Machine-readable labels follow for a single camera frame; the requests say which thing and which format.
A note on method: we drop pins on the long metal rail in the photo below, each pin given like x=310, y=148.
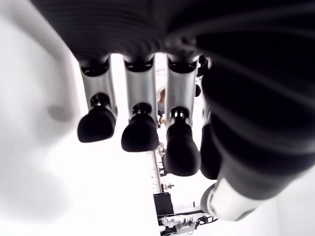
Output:
x=157, y=172

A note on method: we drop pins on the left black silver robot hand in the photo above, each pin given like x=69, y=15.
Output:
x=221, y=73

